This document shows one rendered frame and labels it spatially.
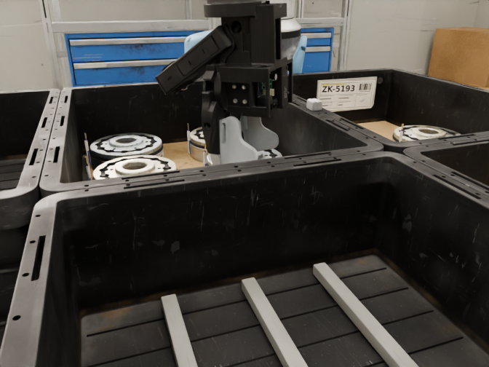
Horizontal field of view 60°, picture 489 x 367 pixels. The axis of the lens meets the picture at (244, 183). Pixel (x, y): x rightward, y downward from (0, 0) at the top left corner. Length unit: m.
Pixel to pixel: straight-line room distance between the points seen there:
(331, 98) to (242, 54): 0.36
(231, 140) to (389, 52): 3.63
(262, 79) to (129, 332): 0.27
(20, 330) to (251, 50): 0.35
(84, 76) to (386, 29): 2.57
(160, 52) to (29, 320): 2.29
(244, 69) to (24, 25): 2.92
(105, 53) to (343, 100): 1.78
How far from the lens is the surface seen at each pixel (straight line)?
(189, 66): 0.50
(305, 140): 0.53
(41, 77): 3.36
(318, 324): 0.35
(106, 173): 0.54
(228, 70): 0.47
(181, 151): 0.69
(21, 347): 0.20
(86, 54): 2.45
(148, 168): 0.53
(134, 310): 0.36
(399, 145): 0.43
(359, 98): 0.85
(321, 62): 2.77
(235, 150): 0.49
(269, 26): 0.46
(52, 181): 0.35
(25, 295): 0.23
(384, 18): 4.00
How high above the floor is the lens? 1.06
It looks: 24 degrees down
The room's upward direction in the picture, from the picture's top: straight up
